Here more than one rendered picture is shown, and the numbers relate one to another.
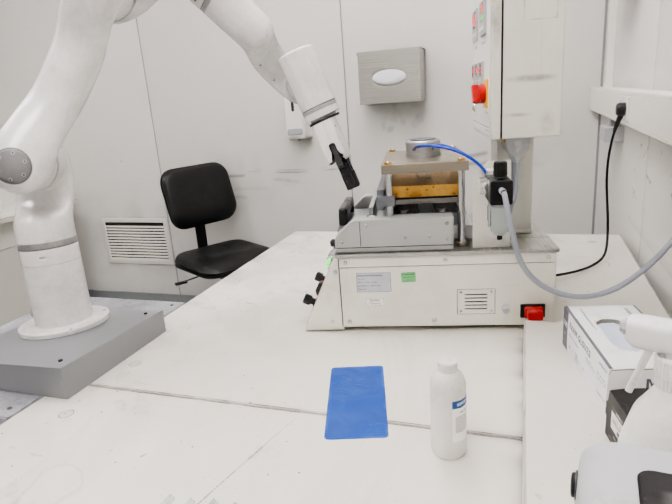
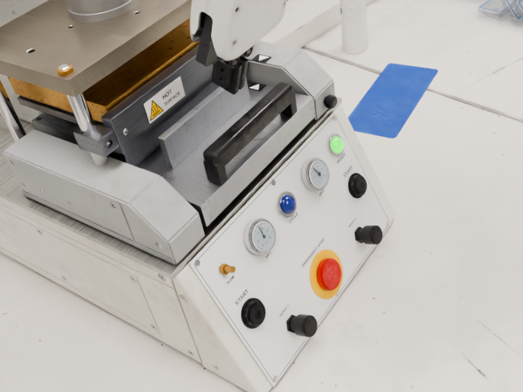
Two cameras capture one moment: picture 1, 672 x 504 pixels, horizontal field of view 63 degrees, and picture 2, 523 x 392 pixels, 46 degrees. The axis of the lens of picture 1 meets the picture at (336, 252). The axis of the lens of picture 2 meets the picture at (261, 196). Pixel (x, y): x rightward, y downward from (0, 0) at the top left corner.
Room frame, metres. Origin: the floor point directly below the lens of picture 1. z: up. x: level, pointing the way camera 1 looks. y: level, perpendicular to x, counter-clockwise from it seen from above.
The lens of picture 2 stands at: (1.77, 0.28, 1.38)
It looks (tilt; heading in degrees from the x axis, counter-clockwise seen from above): 40 degrees down; 213
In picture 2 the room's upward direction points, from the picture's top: 11 degrees counter-clockwise
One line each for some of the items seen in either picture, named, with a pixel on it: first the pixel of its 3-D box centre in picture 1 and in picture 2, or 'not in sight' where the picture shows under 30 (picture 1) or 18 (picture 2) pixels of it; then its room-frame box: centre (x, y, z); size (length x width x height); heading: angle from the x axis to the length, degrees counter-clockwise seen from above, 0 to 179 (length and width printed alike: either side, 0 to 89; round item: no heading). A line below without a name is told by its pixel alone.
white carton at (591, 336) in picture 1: (621, 353); not in sight; (0.78, -0.44, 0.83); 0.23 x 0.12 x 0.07; 171
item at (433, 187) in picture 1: (423, 175); (121, 37); (1.25, -0.21, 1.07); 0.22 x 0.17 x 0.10; 171
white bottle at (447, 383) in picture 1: (448, 406); (353, 15); (0.68, -0.14, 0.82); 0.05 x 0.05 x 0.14
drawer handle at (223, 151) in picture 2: (346, 210); (252, 130); (1.29, -0.03, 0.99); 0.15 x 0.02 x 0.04; 171
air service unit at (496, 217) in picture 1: (494, 198); not in sight; (1.02, -0.31, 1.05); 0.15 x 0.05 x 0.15; 171
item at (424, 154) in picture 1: (437, 167); (105, 15); (1.24, -0.24, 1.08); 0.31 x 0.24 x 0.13; 171
